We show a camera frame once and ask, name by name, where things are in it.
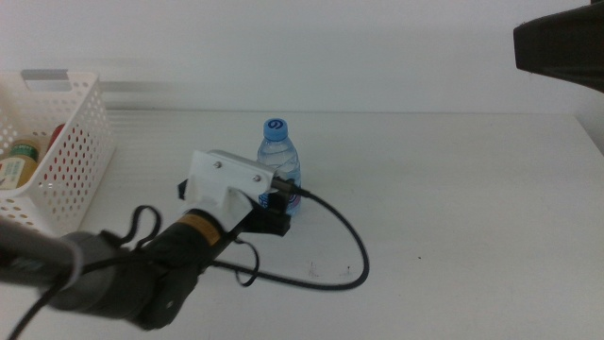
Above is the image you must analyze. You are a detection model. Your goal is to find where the clear water bottle blue cap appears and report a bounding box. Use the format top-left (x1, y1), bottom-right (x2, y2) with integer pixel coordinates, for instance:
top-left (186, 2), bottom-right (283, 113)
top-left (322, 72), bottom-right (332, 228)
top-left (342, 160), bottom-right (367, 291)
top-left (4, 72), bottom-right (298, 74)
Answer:
top-left (256, 117), bottom-right (304, 218)

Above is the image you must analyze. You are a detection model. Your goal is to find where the red soda can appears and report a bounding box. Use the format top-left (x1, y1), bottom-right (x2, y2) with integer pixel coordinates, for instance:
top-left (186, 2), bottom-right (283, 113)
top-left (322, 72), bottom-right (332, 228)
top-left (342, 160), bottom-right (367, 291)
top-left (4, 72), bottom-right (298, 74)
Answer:
top-left (44, 123), bottom-right (103, 190)

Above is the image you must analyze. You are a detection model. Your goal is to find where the yellow tea bottle green label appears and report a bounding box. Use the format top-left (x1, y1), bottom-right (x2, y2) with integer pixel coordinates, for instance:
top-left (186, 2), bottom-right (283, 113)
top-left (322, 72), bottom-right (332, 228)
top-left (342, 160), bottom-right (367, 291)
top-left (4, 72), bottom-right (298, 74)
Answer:
top-left (0, 138), bottom-right (42, 192)

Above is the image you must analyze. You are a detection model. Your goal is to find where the white perforated plastic basket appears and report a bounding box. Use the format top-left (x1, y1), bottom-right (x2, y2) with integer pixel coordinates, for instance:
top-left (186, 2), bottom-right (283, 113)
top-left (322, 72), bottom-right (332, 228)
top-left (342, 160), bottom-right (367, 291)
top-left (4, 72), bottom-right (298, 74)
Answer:
top-left (0, 69), bottom-right (117, 237)

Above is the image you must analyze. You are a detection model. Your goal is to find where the thin black wire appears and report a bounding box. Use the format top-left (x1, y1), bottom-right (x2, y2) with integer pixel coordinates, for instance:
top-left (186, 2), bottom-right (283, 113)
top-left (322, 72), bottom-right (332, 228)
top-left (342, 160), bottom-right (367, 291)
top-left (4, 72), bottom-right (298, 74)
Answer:
top-left (232, 237), bottom-right (262, 289)
top-left (123, 203), bottom-right (163, 251)

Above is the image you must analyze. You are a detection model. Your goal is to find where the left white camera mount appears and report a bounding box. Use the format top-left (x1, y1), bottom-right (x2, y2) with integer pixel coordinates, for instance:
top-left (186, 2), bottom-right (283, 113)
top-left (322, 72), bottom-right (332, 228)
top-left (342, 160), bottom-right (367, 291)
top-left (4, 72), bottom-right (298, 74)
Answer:
top-left (180, 148), bottom-right (278, 236)

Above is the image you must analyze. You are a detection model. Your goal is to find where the grey wall rail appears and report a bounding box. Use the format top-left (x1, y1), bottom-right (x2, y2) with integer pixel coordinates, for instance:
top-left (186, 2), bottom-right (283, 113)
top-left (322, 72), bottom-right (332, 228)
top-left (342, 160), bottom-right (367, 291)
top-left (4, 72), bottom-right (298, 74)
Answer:
top-left (20, 69), bottom-right (186, 94)

